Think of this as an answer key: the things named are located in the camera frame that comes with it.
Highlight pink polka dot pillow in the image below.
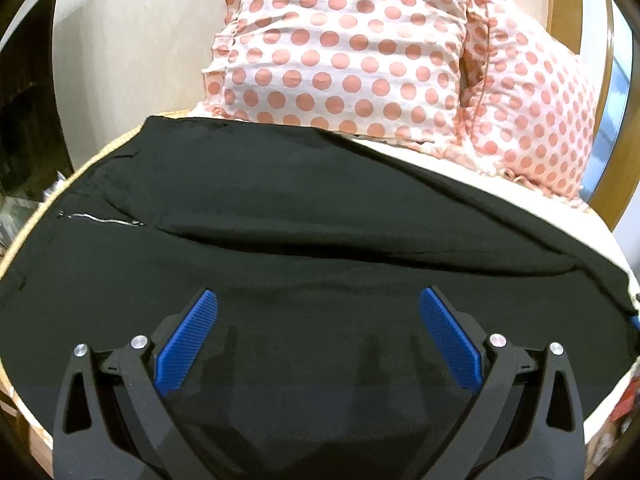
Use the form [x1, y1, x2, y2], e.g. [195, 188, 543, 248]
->
[461, 0, 597, 200]
[195, 0, 469, 155]

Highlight black pants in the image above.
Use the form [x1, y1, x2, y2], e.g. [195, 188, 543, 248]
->
[0, 115, 637, 480]

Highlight cream patterned bed mattress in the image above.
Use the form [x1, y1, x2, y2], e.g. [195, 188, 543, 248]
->
[0, 109, 640, 480]

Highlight wooden framed window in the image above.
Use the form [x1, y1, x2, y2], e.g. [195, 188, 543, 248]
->
[547, 0, 639, 230]

